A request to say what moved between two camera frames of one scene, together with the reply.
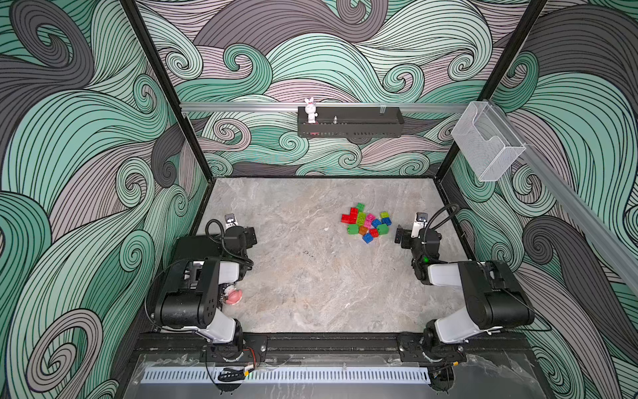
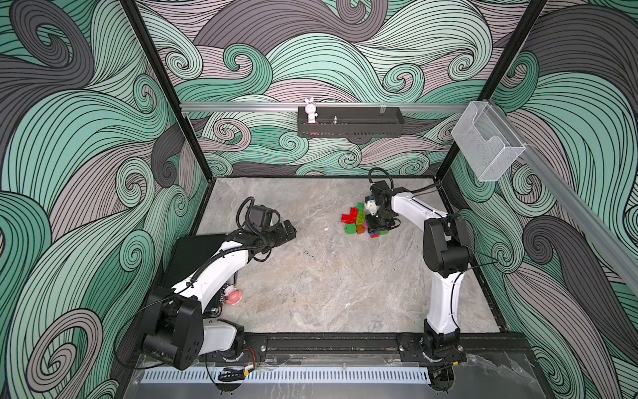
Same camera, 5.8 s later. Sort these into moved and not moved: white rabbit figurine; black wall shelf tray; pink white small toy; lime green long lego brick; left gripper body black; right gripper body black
Moved: left gripper body black; right gripper body black
Not moved: lime green long lego brick; pink white small toy; black wall shelf tray; white rabbit figurine
